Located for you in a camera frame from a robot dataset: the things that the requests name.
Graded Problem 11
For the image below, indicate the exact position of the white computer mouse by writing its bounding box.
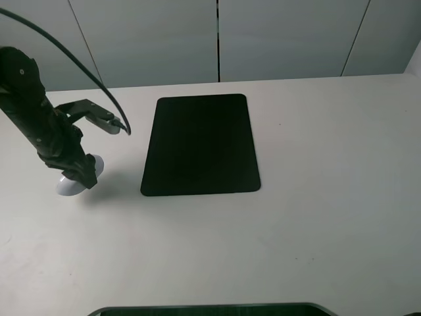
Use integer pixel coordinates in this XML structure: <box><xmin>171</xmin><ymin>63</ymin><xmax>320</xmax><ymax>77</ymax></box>
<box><xmin>56</xmin><ymin>155</ymin><xmax>105</xmax><ymax>196</ymax></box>

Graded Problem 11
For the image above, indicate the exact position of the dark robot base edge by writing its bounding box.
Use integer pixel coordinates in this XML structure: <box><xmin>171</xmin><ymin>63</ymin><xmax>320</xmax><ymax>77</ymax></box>
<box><xmin>89</xmin><ymin>303</ymin><xmax>335</xmax><ymax>316</ymax></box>

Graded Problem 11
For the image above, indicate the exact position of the black mouse pad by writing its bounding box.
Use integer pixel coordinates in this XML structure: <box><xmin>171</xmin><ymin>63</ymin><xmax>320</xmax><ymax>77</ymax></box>
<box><xmin>140</xmin><ymin>93</ymin><xmax>261</xmax><ymax>197</ymax></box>

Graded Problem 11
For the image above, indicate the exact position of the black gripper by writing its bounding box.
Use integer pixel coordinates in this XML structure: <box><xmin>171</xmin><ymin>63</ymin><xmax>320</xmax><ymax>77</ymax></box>
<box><xmin>1</xmin><ymin>47</ymin><xmax>97</xmax><ymax>188</ymax></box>

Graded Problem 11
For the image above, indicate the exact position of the black camera cable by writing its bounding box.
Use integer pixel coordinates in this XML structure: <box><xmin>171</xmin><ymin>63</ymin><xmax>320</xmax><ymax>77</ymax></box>
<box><xmin>0</xmin><ymin>7</ymin><xmax>133</xmax><ymax>136</ymax></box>

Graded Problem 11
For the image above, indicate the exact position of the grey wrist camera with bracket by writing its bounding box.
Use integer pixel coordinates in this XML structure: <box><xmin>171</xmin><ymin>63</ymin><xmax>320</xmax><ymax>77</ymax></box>
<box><xmin>55</xmin><ymin>99</ymin><xmax>126</xmax><ymax>135</ymax></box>

